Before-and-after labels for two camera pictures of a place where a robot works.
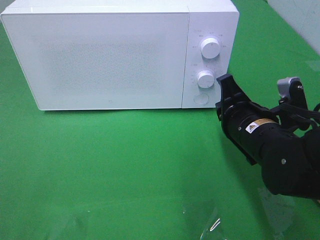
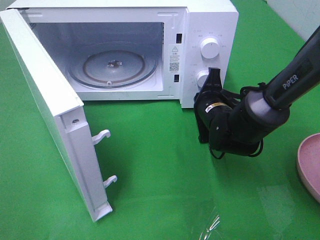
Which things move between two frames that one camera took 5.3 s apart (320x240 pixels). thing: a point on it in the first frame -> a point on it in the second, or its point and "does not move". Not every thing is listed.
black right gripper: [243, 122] -> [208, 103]
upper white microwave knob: [210, 48] does not move
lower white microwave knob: [205, 79] does not move
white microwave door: [92, 60] -> [69, 113]
